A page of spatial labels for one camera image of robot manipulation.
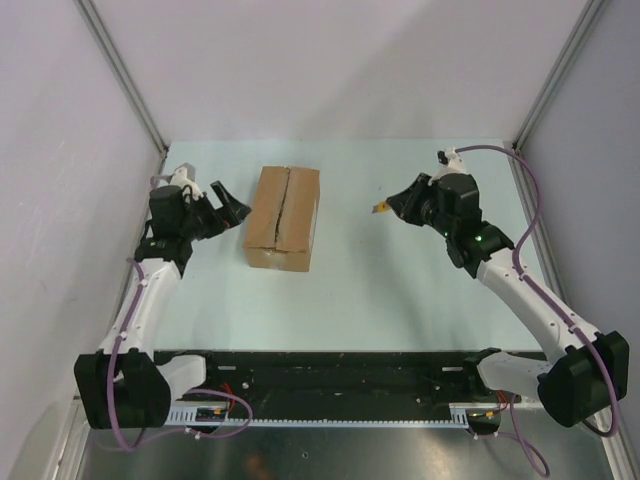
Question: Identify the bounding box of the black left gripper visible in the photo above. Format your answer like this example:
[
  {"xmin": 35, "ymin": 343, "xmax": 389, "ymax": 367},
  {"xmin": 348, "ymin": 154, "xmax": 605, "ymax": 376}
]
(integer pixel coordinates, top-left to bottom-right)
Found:
[{"xmin": 180, "ymin": 182, "xmax": 251, "ymax": 241}]

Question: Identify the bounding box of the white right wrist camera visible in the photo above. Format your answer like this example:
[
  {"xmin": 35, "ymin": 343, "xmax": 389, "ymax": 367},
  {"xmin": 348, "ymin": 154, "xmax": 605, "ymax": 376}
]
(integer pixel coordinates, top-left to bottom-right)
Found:
[{"xmin": 429, "ymin": 148, "xmax": 468, "ymax": 184}]

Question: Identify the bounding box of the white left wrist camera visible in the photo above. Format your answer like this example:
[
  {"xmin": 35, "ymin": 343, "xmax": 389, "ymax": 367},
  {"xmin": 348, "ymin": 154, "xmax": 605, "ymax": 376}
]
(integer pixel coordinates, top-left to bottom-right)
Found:
[{"xmin": 169, "ymin": 163, "xmax": 203, "ymax": 200}]

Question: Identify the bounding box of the aluminium front rail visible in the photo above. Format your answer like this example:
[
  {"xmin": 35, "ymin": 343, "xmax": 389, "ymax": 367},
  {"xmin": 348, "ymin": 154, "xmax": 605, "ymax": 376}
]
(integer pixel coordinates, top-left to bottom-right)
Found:
[{"xmin": 72, "ymin": 364, "xmax": 619, "ymax": 407}]

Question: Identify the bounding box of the right aluminium frame post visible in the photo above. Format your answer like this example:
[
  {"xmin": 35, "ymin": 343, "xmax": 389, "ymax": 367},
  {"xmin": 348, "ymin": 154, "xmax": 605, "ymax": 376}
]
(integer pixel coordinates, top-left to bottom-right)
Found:
[{"xmin": 511, "ymin": 0, "xmax": 609, "ymax": 151}]

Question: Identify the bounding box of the brown cardboard express box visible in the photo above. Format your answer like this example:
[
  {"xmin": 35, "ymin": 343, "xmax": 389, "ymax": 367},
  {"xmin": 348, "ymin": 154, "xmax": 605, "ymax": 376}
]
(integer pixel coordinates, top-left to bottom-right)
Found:
[{"xmin": 243, "ymin": 166, "xmax": 320, "ymax": 273}]

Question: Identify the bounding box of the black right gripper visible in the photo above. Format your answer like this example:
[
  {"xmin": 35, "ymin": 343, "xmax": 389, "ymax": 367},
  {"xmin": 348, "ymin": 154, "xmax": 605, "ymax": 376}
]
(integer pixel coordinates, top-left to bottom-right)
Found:
[{"xmin": 388, "ymin": 173, "xmax": 454, "ymax": 238}]

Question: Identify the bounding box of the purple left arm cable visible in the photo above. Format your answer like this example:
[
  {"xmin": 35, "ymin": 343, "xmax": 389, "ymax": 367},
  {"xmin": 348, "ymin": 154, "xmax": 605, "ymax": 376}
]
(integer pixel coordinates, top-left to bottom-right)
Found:
[{"xmin": 94, "ymin": 172, "xmax": 254, "ymax": 454}]

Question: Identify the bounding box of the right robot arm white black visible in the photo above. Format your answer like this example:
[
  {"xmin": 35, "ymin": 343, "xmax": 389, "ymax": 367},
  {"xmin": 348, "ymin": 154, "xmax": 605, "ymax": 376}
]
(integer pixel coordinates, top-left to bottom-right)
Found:
[{"xmin": 385, "ymin": 174, "xmax": 630, "ymax": 427}]

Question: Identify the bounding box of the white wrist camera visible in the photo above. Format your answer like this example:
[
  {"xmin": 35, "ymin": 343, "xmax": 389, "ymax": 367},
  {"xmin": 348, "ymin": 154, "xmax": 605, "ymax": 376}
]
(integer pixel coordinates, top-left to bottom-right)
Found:
[
  {"xmin": 169, "ymin": 163, "xmax": 203, "ymax": 200},
  {"xmin": 429, "ymin": 148, "xmax": 468, "ymax": 184}
]

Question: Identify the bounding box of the yellow utility knife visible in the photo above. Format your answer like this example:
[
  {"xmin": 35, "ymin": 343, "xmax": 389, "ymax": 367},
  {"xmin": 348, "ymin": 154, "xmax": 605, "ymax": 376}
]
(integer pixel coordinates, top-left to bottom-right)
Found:
[{"xmin": 372, "ymin": 201, "xmax": 391, "ymax": 214}]

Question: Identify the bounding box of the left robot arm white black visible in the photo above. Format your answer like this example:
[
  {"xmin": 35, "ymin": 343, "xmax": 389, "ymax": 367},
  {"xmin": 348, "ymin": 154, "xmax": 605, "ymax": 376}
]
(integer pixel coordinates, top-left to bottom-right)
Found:
[{"xmin": 74, "ymin": 176, "xmax": 251, "ymax": 431}]

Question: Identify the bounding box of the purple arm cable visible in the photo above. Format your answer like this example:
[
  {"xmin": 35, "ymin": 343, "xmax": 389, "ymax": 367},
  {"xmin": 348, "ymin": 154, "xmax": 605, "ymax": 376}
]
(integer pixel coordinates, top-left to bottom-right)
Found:
[
  {"xmin": 454, "ymin": 143, "xmax": 619, "ymax": 474},
  {"xmin": 94, "ymin": 172, "xmax": 254, "ymax": 454}
]

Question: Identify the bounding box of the aluminium frame post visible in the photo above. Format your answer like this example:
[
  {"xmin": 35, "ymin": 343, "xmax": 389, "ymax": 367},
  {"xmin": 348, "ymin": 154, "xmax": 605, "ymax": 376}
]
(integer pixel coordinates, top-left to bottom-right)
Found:
[
  {"xmin": 74, "ymin": 0, "xmax": 169, "ymax": 158},
  {"xmin": 511, "ymin": 0, "xmax": 609, "ymax": 151}
]

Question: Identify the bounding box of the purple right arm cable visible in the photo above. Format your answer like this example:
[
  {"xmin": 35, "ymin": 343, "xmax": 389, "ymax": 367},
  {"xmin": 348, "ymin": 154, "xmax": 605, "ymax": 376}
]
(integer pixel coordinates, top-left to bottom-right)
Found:
[{"xmin": 454, "ymin": 143, "xmax": 619, "ymax": 474}]

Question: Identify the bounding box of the left aluminium frame post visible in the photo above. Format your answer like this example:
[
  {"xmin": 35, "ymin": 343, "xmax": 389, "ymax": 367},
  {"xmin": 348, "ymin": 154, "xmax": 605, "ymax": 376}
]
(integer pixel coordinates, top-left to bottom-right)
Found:
[{"xmin": 74, "ymin": 0, "xmax": 169, "ymax": 158}]

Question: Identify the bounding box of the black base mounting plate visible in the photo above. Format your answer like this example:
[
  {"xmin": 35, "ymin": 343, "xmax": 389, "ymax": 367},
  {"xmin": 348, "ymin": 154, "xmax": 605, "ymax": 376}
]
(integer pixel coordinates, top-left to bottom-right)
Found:
[{"xmin": 154, "ymin": 350, "xmax": 524, "ymax": 422}]

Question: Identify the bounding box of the grey slotted cable duct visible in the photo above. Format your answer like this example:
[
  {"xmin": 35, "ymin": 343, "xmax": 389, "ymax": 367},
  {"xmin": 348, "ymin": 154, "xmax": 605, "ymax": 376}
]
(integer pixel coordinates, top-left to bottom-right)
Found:
[{"xmin": 164, "ymin": 404, "xmax": 472, "ymax": 427}]

